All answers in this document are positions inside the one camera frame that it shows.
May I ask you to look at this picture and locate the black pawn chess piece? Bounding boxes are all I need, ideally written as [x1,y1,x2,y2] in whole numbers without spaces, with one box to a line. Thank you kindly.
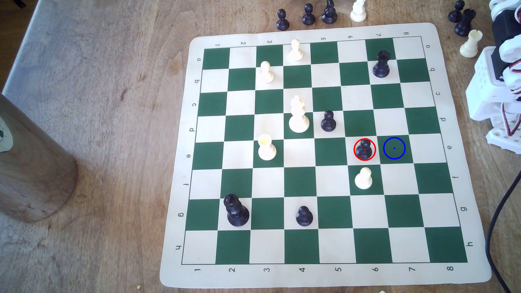
[321,110,337,132]
[448,0,465,23]
[296,205,314,227]
[302,3,316,26]
[355,139,373,160]
[276,8,290,31]

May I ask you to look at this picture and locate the white rook chess piece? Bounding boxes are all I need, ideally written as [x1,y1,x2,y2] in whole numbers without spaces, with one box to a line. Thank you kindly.
[258,134,277,161]
[459,30,483,58]

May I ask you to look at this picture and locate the green and cream chess mat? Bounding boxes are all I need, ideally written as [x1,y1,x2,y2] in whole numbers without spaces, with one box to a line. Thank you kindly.
[160,22,492,289]

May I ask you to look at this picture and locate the black king chess piece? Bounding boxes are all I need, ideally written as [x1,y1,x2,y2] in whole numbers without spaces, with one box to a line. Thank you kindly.
[224,194,250,228]

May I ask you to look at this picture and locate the white pawn chess piece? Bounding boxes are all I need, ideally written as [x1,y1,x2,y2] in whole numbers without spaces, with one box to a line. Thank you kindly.
[259,60,275,84]
[288,39,304,62]
[354,167,373,190]

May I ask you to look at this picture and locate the black rook chess piece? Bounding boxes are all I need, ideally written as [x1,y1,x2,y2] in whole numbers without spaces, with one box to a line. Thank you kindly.
[372,50,391,79]
[455,8,477,37]

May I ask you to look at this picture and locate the black bishop chess piece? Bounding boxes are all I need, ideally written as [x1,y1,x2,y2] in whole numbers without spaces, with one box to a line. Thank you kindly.
[322,0,338,24]

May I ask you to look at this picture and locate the white paper label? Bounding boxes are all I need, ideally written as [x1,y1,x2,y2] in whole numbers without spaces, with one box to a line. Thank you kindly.
[0,116,14,153]

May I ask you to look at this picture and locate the wooden cylinder post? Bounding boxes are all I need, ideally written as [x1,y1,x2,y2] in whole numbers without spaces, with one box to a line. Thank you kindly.
[0,93,79,223]

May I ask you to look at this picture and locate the black cable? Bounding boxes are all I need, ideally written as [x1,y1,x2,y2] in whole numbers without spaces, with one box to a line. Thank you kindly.
[486,169,521,293]

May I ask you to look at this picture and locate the red and white servo wires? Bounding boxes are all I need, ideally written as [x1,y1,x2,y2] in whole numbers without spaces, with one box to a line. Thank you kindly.
[502,102,521,137]

